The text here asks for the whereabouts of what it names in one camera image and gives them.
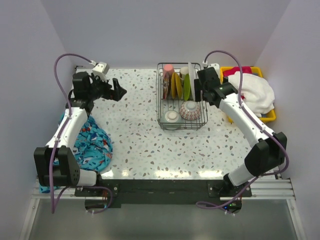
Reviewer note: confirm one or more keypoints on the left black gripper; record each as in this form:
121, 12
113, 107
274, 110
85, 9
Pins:
116, 93

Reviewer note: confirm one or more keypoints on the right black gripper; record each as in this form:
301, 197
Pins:
198, 94

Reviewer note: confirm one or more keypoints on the lime green small plate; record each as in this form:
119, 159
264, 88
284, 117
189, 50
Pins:
186, 87

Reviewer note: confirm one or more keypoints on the white beige mug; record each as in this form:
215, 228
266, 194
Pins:
183, 72

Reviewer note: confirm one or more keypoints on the blue patterned bowl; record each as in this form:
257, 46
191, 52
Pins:
190, 110

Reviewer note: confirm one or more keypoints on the yellow brown plate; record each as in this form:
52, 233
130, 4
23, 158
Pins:
173, 86
179, 87

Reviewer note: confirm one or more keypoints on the red floral plate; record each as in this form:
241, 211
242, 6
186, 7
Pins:
166, 85

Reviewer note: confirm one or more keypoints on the pink cup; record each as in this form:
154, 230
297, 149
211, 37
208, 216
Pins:
168, 68

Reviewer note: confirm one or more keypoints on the pale green bowl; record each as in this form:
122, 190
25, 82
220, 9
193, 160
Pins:
171, 117

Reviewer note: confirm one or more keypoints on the blue shark print cloth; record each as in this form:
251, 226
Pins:
91, 153

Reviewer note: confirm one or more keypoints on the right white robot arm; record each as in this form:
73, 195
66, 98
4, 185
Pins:
268, 149

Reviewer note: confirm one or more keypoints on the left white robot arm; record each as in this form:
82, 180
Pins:
73, 120

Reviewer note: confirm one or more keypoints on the pink red cloth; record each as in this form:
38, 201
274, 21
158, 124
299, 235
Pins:
233, 70

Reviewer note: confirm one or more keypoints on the white towel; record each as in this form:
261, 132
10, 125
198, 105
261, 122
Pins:
258, 94

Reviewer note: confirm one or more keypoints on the yellow plastic bin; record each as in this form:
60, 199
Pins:
270, 116

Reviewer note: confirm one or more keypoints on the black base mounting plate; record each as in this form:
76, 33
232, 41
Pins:
117, 192

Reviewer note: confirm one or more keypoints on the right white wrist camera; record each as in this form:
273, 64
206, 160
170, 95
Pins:
216, 66

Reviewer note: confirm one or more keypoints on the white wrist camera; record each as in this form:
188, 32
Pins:
216, 66
101, 69

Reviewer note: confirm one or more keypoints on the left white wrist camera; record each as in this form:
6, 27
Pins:
101, 69

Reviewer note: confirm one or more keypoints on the wire dish rack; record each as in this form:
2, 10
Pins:
164, 105

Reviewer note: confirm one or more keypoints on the aluminium front rail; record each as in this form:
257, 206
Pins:
261, 189

